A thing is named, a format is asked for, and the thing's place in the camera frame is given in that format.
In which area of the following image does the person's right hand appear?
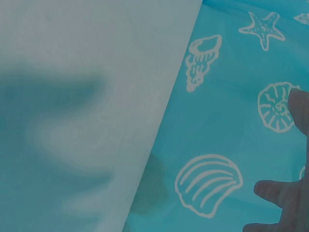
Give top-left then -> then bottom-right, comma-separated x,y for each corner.
242,88 -> 309,232

